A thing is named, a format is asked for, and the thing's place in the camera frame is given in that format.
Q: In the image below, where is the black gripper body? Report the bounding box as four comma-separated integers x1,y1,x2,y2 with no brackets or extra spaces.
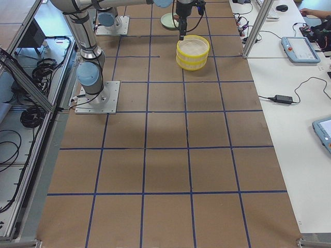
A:
176,0,193,17

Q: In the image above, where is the yellow steamer layer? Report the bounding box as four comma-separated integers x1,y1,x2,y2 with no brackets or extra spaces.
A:
176,35,210,57
176,55,207,71

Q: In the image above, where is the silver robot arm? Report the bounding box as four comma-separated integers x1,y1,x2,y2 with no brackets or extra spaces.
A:
51,1,199,104

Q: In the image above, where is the person hand at desk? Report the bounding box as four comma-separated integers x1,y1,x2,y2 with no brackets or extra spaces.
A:
300,8,319,18

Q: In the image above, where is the light green plate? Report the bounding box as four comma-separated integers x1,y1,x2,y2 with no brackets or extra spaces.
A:
160,13,178,29

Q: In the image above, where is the black computer mouse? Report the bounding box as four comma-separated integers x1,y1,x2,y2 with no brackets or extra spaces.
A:
276,5,288,12

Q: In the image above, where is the blue teach pendant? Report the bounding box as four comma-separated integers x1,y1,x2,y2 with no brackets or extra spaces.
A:
281,37,321,64
312,117,331,152

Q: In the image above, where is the black power adapter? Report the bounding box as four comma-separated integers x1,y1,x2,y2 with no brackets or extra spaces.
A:
268,95,294,104

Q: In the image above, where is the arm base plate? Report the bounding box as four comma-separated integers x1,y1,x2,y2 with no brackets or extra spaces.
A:
74,81,121,114
96,13,130,36

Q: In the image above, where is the aluminium frame post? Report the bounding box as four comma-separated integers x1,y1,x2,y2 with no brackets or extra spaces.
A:
242,0,274,59

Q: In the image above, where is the black coiled cable bundle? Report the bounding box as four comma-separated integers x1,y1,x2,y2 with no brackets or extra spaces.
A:
20,106,45,128

